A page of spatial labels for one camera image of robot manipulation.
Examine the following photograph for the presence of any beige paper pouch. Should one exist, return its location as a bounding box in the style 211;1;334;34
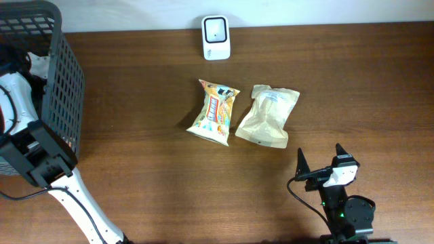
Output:
235;85;300;148

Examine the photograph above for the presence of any yellow snack bag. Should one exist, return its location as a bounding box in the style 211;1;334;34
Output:
187;79;240;146

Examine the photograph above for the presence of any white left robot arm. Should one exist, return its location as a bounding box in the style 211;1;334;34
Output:
1;44;129;243

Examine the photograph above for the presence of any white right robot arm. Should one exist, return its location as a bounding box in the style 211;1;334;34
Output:
296;144;393;243

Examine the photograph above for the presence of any white barcode scanner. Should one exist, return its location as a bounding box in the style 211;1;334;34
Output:
201;15;231;61

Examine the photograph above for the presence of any dark grey plastic basket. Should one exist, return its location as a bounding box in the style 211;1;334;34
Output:
1;1;85;156

